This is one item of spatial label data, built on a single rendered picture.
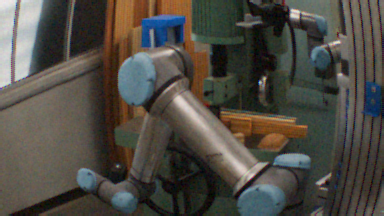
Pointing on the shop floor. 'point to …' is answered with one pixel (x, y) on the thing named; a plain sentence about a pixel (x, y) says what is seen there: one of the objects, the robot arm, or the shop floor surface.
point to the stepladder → (162, 31)
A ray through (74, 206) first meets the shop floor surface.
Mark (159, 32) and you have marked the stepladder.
